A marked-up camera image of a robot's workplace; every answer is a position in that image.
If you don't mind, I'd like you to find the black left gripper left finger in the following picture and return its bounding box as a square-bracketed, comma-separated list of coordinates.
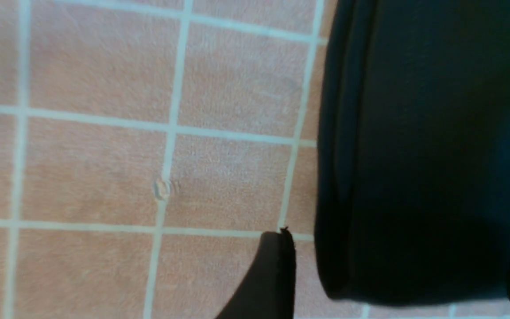
[216, 227, 296, 319]

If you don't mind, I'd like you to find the dark gray long-sleeved shirt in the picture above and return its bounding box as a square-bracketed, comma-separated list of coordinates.
[314, 0, 510, 307]

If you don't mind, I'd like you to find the pink white-grid tablecloth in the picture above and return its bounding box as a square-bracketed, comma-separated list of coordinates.
[0, 0, 510, 319]

